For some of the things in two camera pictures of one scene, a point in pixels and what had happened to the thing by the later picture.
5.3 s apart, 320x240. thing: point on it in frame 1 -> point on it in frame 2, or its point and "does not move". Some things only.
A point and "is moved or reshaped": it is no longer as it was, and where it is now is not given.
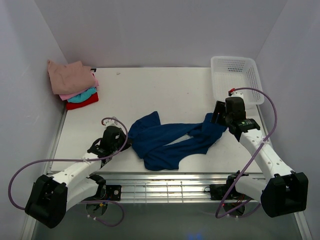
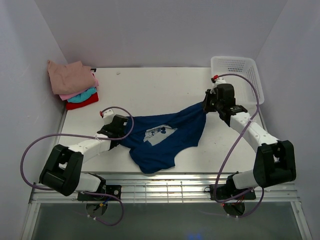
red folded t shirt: x=94 y=98 does not move
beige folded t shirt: x=73 y=77 does not move
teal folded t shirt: x=83 y=96 does not move
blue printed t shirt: x=151 y=139 is moved or reshaped
